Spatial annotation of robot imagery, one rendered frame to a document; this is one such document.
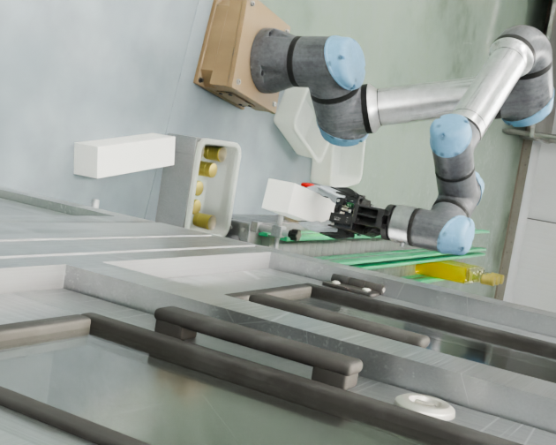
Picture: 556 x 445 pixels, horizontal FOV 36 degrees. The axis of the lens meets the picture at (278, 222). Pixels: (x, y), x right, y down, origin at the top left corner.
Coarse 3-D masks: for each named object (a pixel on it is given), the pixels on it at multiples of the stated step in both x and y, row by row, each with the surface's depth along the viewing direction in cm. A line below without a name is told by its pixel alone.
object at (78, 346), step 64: (0, 256) 68; (64, 256) 72; (128, 256) 78; (192, 256) 84; (256, 256) 95; (0, 320) 55; (64, 320) 56; (128, 320) 61; (192, 320) 56; (256, 320) 60; (320, 320) 66; (384, 320) 78; (448, 320) 80; (512, 320) 84; (0, 384) 43; (64, 384) 45; (128, 384) 47; (192, 384) 49; (256, 384) 51; (320, 384) 51; (384, 384) 54; (448, 384) 53; (512, 384) 52
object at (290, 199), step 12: (276, 180) 170; (276, 192) 169; (288, 192) 168; (300, 192) 170; (312, 192) 175; (264, 204) 170; (276, 204) 169; (288, 204) 168; (300, 204) 171; (312, 204) 176; (324, 204) 181; (288, 216) 178; (300, 216) 172; (312, 216) 177; (324, 216) 182
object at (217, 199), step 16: (208, 144) 189; (224, 144) 192; (208, 160) 201; (224, 160) 200; (192, 176) 185; (224, 176) 200; (192, 192) 185; (208, 192) 202; (224, 192) 200; (192, 208) 186; (208, 208) 202; (224, 208) 200; (192, 224) 200; (224, 224) 200
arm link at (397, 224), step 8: (400, 208) 164; (408, 208) 164; (392, 216) 164; (400, 216) 163; (408, 216) 162; (392, 224) 163; (400, 224) 163; (408, 224) 170; (392, 232) 164; (400, 232) 163; (392, 240) 166; (400, 240) 164
